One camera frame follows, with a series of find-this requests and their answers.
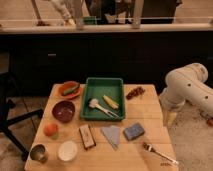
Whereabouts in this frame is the green cucumber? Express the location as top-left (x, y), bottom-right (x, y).
top-left (62, 84), bottom-right (80, 96)

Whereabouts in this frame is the brown rectangular box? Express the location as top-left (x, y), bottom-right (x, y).
top-left (79, 124), bottom-right (96, 149)

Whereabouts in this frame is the purple bowl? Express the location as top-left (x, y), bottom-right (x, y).
top-left (52, 101), bottom-right (75, 123)

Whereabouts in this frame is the metal cup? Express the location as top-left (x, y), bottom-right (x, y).
top-left (30, 144), bottom-right (48, 163)

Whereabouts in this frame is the grey folded cloth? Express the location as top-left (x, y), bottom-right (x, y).
top-left (101, 125), bottom-right (120, 150)

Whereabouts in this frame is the blue sponge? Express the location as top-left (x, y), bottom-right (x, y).
top-left (123, 123), bottom-right (145, 141)

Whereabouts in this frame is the yellow corn cob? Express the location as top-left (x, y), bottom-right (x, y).
top-left (103, 95), bottom-right (119, 109)

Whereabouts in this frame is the black office chair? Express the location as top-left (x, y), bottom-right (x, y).
top-left (0, 71), bottom-right (44, 163)

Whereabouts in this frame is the orange fruit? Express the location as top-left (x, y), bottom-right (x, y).
top-left (43, 123), bottom-right (58, 136)

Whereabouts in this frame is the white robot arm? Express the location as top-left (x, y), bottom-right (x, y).
top-left (160, 63), bottom-right (213, 117)

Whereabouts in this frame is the orange plate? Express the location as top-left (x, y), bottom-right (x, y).
top-left (58, 81), bottom-right (81, 99)

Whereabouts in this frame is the green plastic tray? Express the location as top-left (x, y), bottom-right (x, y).
top-left (80, 77), bottom-right (125, 121)

